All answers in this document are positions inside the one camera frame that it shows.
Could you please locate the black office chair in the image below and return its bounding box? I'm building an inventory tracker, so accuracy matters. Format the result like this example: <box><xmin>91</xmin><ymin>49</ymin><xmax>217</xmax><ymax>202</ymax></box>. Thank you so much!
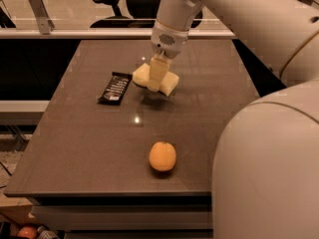
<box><xmin>89</xmin><ymin>0</ymin><xmax>203</xmax><ymax>29</ymax></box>

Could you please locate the black rxbar chocolate wrapper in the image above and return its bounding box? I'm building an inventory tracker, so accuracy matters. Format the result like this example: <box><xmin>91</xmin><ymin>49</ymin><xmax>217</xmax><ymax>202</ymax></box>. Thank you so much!
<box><xmin>97</xmin><ymin>72</ymin><xmax>133</xmax><ymax>106</ymax></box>

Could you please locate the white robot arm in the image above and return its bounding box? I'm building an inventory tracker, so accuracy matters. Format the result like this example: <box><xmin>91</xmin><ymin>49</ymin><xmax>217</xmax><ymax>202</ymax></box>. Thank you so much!
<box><xmin>152</xmin><ymin>0</ymin><xmax>319</xmax><ymax>239</ymax></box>

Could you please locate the yellow wavy sponge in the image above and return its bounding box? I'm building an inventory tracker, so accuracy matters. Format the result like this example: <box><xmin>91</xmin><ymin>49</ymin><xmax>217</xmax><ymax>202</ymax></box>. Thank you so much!
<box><xmin>133</xmin><ymin>63</ymin><xmax>179</xmax><ymax>97</ymax></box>

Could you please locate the orange fruit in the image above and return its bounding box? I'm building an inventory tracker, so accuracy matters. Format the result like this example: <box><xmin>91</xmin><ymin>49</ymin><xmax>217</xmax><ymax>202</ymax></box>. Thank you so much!
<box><xmin>149</xmin><ymin>141</ymin><xmax>176</xmax><ymax>171</ymax></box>

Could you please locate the left metal railing bracket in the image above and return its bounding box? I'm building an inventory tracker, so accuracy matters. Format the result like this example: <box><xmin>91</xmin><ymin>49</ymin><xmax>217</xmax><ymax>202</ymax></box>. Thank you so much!
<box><xmin>28</xmin><ymin>0</ymin><xmax>55</xmax><ymax>35</ymax></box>

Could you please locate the orange object under table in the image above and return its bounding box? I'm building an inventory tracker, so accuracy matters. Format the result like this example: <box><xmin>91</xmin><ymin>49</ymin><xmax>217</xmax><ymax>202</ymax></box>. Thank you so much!
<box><xmin>17</xmin><ymin>226</ymin><xmax>37</xmax><ymax>239</ymax></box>

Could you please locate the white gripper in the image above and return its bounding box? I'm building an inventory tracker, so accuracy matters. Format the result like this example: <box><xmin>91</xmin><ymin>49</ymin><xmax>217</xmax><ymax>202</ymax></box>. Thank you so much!
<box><xmin>148</xmin><ymin>21</ymin><xmax>189</xmax><ymax>92</ymax></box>

